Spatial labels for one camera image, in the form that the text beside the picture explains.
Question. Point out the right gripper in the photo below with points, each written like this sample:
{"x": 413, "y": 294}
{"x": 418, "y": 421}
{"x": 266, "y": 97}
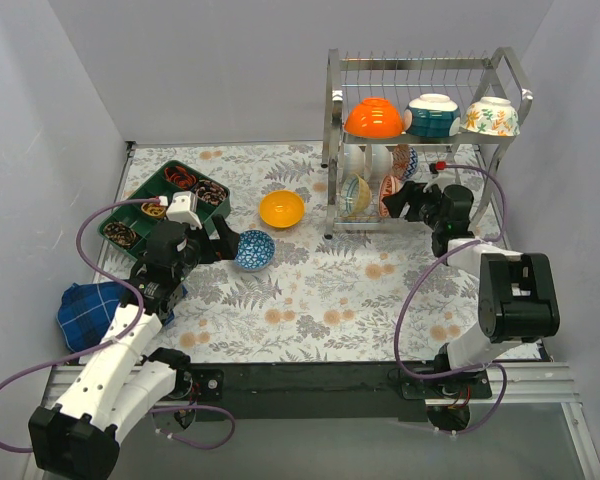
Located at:
{"x": 416, "y": 204}

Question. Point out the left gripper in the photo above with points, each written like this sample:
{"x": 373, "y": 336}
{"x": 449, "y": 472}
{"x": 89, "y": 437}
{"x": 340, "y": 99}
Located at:
{"x": 212, "y": 240}

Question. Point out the red and white floral bowl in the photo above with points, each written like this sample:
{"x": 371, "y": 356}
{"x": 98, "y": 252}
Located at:
{"x": 388, "y": 186}

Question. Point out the blue triangle-pattern bowl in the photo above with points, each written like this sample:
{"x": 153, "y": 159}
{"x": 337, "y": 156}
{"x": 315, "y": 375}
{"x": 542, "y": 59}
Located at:
{"x": 256, "y": 250}

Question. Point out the yellow bowl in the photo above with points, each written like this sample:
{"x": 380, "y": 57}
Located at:
{"x": 281, "y": 209}

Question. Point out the blue zigzag red-inside bowl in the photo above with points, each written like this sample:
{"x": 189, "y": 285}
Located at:
{"x": 405, "y": 162}

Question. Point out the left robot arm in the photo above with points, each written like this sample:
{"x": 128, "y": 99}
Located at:
{"x": 120, "y": 340}

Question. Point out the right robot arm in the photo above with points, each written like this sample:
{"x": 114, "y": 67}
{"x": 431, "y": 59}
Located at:
{"x": 517, "y": 301}

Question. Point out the steel two-tier dish rack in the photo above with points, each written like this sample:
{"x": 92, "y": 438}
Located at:
{"x": 464, "y": 78}

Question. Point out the white ribbed bowl right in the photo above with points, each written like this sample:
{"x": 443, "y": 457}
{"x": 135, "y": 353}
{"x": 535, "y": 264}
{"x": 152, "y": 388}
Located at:
{"x": 379, "y": 160}

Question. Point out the white ribbed bowl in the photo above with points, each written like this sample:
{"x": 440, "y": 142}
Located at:
{"x": 352, "y": 159}
{"x": 379, "y": 160}

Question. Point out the cream bowl with teal stripes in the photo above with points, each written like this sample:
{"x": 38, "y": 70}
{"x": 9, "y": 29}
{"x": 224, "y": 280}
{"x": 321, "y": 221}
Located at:
{"x": 355, "y": 196}

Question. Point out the white ribbed bowl left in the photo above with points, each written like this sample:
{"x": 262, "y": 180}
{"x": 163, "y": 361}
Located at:
{"x": 352, "y": 159}

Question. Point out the orange bowl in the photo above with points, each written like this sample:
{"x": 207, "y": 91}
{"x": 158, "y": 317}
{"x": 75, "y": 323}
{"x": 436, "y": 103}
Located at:
{"x": 374, "y": 118}

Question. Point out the teal and white bowl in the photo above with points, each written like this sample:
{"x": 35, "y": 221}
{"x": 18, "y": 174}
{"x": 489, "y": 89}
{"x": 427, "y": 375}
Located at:
{"x": 432, "y": 115}

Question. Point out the floral table mat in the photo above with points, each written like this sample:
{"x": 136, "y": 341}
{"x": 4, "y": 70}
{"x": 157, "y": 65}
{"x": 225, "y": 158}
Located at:
{"x": 320, "y": 299}

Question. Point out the green compartment tray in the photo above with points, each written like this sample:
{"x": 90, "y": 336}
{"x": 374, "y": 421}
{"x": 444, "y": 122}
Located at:
{"x": 128, "y": 227}

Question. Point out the white leaf-pattern bowl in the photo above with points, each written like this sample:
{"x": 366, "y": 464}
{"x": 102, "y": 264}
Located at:
{"x": 492, "y": 116}

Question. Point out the blue plaid cloth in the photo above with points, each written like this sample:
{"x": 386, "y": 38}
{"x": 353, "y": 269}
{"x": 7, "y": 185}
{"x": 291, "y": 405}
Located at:
{"x": 87, "y": 312}

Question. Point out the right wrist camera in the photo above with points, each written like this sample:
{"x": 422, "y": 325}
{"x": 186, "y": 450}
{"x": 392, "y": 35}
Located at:
{"x": 442, "y": 176}

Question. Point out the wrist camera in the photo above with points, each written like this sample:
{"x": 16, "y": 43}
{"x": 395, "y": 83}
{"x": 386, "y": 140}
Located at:
{"x": 182, "y": 209}
{"x": 442, "y": 176}

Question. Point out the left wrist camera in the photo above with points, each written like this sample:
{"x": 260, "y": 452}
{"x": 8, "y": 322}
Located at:
{"x": 182, "y": 209}

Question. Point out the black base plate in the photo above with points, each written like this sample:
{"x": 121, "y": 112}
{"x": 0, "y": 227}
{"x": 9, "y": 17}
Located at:
{"x": 331, "y": 390}

